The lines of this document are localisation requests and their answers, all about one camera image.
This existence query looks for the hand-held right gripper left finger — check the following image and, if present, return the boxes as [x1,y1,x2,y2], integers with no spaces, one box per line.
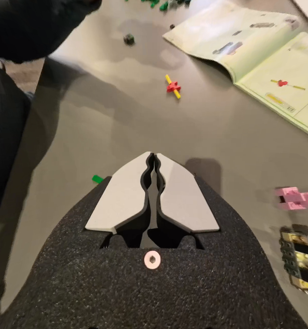
[85,151,154,248]

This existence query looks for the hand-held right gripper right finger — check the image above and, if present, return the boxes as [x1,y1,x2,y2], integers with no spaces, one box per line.
[154,153,220,248]

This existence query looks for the red and yellow brick axle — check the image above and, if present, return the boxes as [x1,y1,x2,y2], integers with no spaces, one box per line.
[165,74,182,100]

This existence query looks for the person's left forearm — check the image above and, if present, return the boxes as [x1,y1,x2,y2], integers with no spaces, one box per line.
[0,0,103,64]

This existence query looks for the pink toy brick pig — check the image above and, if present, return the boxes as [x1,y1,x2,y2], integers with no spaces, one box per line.
[274,186,308,211]

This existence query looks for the dark and yellow brick assembly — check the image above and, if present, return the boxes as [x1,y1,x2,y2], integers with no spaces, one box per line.
[279,224,308,293]

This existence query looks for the person's dark clothing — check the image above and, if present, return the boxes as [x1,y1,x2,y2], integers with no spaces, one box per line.
[0,51,32,238]

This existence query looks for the pale green instruction booklet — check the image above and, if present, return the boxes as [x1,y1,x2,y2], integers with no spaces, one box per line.
[163,0,308,141]

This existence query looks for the pile of green bricks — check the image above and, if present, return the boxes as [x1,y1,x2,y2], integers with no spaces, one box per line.
[125,0,192,11]

